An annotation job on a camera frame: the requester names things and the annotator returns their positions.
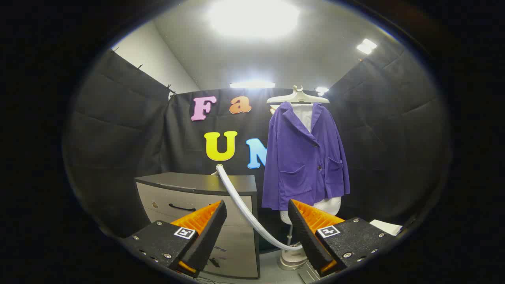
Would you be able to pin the white box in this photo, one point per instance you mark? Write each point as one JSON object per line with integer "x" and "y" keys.
{"x": 386, "y": 227}

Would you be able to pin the grey drawer cabinet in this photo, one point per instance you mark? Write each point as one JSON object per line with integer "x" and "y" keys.
{"x": 232, "y": 244}

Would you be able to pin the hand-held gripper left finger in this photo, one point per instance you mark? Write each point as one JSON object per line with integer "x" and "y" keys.
{"x": 209, "y": 236}

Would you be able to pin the metal steamer pole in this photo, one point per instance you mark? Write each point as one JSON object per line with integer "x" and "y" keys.
{"x": 290, "y": 234}

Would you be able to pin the square ceiling light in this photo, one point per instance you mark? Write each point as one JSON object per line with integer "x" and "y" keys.
{"x": 367, "y": 46}

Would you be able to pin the purple jacket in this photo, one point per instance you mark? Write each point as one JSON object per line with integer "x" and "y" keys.
{"x": 296, "y": 157}

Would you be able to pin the white clothes hanger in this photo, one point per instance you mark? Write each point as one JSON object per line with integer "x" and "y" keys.
{"x": 298, "y": 96}

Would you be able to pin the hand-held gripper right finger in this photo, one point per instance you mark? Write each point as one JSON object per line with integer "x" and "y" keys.
{"x": 305, "y": 236}

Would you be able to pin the white padded garment form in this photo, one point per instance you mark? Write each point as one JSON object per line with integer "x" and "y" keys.
{"x": 327, "y": 205}

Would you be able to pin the garment steamer base unit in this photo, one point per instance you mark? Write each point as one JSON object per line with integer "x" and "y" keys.
{"x": 292, "y": 260}

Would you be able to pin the black backdrop cloth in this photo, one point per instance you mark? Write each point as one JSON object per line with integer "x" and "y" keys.
{"x": 118, "y": 138}

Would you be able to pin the small ceiling light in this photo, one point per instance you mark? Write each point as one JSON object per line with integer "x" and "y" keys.
{"x": 321, "y": 90}

